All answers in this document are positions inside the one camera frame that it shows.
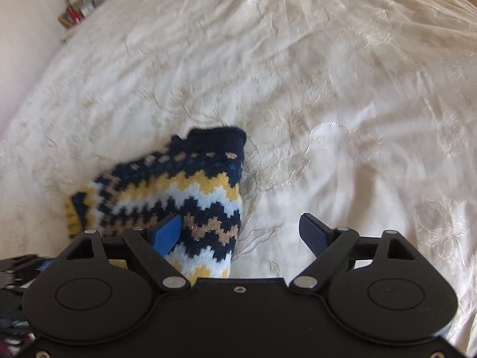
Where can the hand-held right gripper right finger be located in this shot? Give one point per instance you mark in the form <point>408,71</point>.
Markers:
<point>315,231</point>

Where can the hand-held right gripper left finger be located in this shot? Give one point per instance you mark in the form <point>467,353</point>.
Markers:
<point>167,231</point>

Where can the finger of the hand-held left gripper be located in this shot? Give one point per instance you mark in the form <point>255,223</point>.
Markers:
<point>41,266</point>

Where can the navy yellow patterned knit sweater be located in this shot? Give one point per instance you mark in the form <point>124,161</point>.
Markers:
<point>186,194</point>

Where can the cream embroidered bedspread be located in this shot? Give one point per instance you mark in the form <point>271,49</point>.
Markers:
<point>298,82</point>

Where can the small bedside clock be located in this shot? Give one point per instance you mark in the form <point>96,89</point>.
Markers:
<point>88,7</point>

